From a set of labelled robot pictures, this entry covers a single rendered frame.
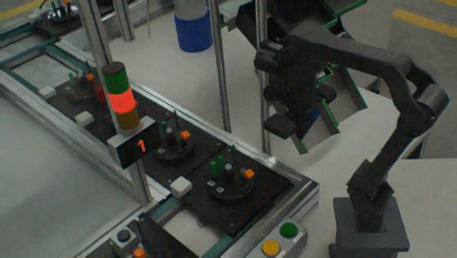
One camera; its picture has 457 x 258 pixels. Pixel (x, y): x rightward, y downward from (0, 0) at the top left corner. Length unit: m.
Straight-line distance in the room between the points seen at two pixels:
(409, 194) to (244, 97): 0.71
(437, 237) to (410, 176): 0.23
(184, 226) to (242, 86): 0.75
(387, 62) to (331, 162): 0.75
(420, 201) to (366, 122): 0.37
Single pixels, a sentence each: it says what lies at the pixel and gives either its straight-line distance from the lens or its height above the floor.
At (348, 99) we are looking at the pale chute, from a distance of 1.53.
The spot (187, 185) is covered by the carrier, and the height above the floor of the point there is 0.99.
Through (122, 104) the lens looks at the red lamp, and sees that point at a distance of 1.06.
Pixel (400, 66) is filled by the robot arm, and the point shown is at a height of 1.49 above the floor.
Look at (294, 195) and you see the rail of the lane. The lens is 1.31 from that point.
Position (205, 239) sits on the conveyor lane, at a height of 0.92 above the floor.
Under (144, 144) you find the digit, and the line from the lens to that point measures 1.15.
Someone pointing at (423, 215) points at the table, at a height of 0.86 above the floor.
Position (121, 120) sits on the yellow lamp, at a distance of 1.09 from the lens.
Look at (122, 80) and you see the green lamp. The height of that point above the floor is 1.39.
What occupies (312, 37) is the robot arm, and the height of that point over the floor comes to 1.50.
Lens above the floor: 1.94
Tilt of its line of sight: 40 degrees down
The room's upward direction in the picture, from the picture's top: 6 degrees counter-clockwise
